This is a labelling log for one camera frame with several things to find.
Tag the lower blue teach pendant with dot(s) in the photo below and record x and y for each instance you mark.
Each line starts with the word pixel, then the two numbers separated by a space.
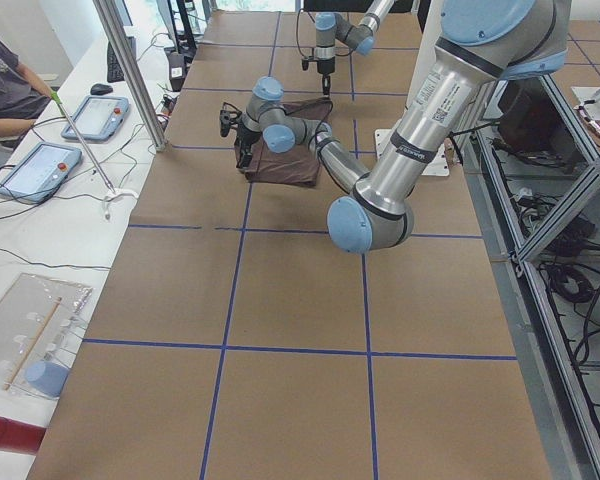
pixel 40 173

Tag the black keyboard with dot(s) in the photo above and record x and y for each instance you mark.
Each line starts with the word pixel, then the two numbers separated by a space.
pixel 114 72

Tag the long metal rod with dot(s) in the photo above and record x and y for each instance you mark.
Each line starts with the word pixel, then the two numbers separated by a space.
pixel 108 183

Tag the seated person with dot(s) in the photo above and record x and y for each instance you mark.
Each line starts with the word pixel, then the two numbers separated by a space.
pixel 23 95

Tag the upper blue teach pendant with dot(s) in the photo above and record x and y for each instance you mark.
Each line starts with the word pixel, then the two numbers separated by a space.
pixel 98 118

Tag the red cylinder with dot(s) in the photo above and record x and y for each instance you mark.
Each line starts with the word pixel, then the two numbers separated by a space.
pixel 19 437

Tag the aluminium frame post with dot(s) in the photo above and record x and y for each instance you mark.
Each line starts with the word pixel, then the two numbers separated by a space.
pixel 114 30

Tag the black computer mouse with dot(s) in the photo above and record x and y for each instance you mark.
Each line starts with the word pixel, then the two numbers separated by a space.
pixel 100 89

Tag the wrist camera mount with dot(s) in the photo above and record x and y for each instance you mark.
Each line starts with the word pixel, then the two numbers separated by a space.
pixel 229 117

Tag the blue teach pendant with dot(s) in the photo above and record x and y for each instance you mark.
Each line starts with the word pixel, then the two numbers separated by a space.
pixel 40 173
pixel 98 118

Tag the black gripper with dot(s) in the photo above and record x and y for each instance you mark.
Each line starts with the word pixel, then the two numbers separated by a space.
pixel 243 136
pixel 324 65

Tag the clear acrylic tray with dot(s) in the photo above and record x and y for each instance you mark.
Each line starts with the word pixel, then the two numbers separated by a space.
pixel 40 320

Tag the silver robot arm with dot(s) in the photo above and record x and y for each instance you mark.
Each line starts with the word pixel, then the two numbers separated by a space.
pixel 480 42
pixel 332 27

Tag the blue cup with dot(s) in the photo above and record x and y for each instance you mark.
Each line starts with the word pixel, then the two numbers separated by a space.
pixel 47 377

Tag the brown t-shirt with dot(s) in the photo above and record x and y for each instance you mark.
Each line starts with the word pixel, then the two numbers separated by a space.
pixel 297 167

